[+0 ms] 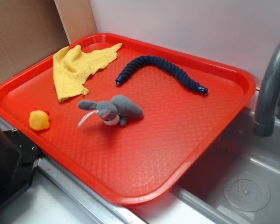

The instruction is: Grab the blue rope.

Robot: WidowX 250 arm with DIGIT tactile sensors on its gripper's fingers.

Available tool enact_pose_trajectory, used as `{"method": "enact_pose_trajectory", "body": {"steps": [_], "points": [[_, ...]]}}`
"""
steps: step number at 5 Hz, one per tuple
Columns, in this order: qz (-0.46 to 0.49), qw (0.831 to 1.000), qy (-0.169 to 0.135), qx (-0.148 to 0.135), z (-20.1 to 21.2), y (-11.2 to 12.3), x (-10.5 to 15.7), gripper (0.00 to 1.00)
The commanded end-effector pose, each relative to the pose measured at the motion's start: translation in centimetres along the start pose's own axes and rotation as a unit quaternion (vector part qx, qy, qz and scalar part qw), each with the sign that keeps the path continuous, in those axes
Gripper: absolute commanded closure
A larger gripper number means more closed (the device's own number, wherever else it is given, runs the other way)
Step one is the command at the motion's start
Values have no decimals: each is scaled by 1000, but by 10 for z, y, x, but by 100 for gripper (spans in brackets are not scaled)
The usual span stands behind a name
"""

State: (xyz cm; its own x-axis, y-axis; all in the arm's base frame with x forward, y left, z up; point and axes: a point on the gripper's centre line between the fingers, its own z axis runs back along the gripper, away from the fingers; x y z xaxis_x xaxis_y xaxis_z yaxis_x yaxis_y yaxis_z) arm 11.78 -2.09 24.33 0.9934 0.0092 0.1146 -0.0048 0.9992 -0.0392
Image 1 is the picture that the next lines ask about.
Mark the dark blue twisted rope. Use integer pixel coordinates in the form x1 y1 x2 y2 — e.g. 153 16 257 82
115 55 209 96

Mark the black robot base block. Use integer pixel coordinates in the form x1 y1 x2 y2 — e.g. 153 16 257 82
0 128 40 209

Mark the red plastic tray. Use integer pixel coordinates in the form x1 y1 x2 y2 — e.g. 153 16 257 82
0 33 256 205

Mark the grey plush bunny toy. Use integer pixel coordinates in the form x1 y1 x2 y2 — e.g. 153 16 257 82
78 95 144 127

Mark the yellow cloth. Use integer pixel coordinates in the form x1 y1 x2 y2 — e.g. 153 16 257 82
53 43 122 102

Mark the yellow rubber duck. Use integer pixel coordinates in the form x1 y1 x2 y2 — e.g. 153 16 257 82
28 110 50 131

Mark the grey plastic sink basin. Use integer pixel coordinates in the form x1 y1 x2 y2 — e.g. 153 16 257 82
132 109 280 224

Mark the grey faucet spout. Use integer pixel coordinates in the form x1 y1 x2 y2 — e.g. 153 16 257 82
253 43 280 137

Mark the brown cardboard panel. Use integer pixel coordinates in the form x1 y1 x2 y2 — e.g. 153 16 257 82
0 0 97 84

